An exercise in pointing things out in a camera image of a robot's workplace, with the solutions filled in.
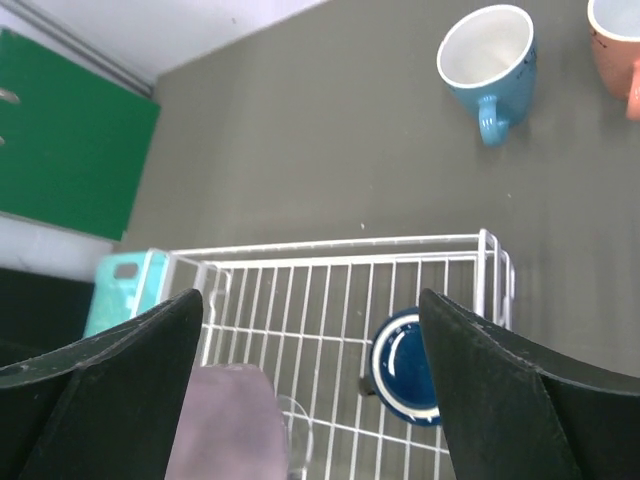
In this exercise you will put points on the orange ceramic mug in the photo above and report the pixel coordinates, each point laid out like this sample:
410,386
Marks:
614,35

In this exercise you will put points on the green lever arch binder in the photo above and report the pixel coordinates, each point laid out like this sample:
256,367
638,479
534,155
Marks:
73,144

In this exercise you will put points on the lilac ceramic mug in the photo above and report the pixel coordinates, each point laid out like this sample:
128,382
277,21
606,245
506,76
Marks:
230,427

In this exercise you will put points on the teal cutting board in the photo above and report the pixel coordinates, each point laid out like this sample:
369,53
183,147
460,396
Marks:
125,285

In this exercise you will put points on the white wire dish rack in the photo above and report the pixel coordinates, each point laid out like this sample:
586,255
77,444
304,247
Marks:
305,313

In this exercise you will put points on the black clip file folder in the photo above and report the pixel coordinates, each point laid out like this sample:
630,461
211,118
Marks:
40,313

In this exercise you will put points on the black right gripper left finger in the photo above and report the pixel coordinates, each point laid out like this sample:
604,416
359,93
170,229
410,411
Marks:
106,406

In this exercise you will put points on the clear glass right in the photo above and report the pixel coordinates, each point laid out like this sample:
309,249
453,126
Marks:
299,436

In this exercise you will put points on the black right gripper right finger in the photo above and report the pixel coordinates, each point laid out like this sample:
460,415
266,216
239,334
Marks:
514,409

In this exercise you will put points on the dark blue ceramic mug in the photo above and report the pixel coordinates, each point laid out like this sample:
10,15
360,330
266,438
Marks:
398,372

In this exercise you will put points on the light blue dotted mug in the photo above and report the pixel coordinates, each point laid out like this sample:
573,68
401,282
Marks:
488,61

